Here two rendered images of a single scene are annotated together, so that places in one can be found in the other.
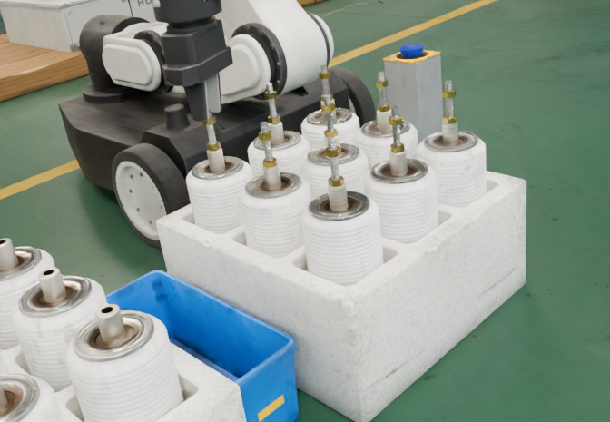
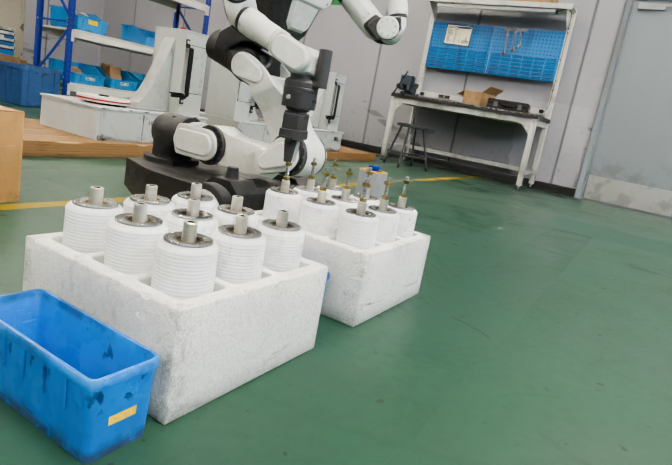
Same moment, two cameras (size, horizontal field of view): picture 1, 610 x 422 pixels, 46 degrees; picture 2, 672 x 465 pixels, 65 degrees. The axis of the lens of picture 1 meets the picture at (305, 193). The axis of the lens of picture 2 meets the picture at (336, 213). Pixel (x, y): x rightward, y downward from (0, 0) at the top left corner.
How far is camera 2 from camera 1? 0.60 m
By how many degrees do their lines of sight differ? 22
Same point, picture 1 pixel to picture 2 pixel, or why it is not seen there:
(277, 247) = (319, 231)
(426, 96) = (377, 192)
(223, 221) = not seen: hidden behind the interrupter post
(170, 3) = (296, 98)
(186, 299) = not seen: hidden behind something
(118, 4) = (136, 120)
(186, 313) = not seen: hidden behind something
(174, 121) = (232, 174)
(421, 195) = (393, 221)
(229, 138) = (259, 193)
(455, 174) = (403, 221)
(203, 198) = (277, 202)
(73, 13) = (106, 115)
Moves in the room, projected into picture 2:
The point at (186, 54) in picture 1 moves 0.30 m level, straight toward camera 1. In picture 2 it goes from (296, 125) to (345, 140)
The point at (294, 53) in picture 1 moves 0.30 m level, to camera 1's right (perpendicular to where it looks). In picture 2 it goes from (311, 154) to (396, 167)
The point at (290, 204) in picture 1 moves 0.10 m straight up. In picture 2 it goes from (332, 210) to (339, 171)
